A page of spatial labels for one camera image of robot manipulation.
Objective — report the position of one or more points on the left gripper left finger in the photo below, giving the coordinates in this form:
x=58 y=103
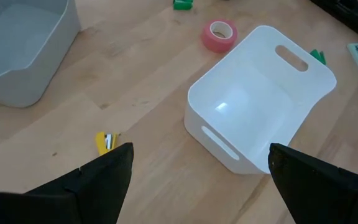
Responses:
x=89 y=193

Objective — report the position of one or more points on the white plastic bin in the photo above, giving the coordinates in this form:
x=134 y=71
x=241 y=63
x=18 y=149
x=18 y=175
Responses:
x=244 y=102

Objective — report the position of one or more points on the green mini stapler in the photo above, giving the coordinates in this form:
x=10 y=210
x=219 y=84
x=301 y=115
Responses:
x=317 y=56
x=182 y=4

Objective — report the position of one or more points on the light grey plastic bin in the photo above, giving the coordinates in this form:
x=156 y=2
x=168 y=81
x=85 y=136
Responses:
x=11 y=91

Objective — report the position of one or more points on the black aluminium table frame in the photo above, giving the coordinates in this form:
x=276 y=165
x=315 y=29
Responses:
x=346 y=12

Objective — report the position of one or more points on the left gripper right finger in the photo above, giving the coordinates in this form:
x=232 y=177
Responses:
x=322 y=196

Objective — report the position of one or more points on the yellow mini stapler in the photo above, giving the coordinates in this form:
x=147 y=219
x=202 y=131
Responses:
x=100 y=143

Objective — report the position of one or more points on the pink tape roll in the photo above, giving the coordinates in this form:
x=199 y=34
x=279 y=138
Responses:
x=210 y=42

